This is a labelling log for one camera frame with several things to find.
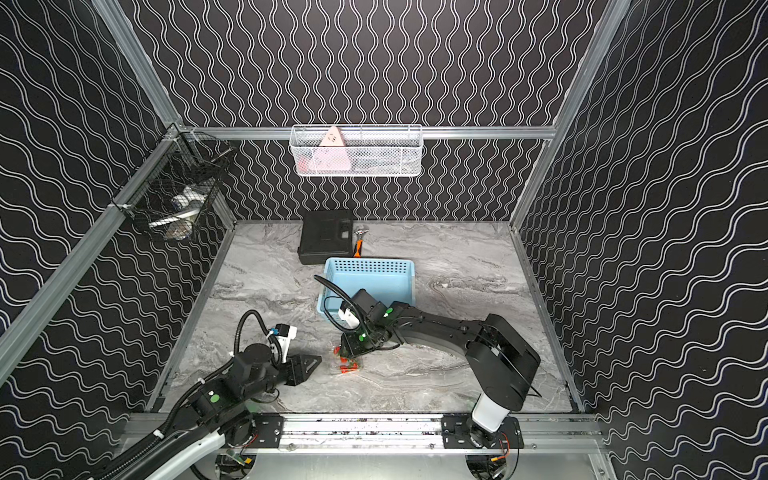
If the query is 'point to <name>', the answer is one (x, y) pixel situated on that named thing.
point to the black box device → (325, 234)
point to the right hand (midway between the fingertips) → (345, 350)
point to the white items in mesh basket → (187, 205)
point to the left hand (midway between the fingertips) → (317, 358)
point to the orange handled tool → (359, 242)
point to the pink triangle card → (332, 154)
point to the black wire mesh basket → (168, 193)
